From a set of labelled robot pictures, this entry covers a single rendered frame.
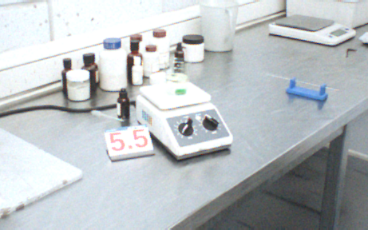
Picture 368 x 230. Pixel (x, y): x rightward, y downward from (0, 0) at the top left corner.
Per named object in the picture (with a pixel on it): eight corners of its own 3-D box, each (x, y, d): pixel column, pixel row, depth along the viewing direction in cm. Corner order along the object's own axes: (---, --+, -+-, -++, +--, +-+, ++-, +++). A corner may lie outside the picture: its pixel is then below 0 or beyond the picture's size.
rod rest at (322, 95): (327, 97, 136) (330, 83, 134) (322, 101, 133) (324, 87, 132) (290, 88, 141) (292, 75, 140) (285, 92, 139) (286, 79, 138)
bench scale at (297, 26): (333, 48, 177) (334, 33, 175) (265, 34, 194) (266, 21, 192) (357, 37, 190) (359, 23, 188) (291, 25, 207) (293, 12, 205)
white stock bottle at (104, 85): (127, 91, 139) (126, 43, 135) (99, 92, 139) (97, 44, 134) (127, 81, 146) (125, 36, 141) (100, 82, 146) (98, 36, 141)
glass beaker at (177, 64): (160, 97, 113) (160, 61, 110) (168, 89, 118) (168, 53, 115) (187, 100, 111) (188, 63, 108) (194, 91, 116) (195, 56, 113)
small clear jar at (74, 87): (69, 93, 138) (68, 69, 136) (91, 93, 138) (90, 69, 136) (65, 101, 133) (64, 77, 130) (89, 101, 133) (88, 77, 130)
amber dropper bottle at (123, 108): (131, 113, 126) (130, 85, 123) (128, 118, 123) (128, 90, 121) (118, 113, 126) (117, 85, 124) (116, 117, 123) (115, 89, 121)
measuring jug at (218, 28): (248, 55, 169) (251, 8, 163) (210, 58, 166) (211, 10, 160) (226, 40, 185) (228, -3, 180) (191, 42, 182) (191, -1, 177)
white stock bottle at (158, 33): (147, 63, 161) (147, 28, 157) (167, 62, 162) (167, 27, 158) (151, 69, 155) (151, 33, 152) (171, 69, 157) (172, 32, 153)
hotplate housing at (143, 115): (233, 148, 109) (235, 113, 106) (176, 162, 104) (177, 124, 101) (181, 110, 128) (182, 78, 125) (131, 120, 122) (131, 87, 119)
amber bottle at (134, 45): (134, 82, 146) (133, 44, 142) (124, 78, 149) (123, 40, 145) (146, 78, 148) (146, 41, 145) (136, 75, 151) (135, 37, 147)
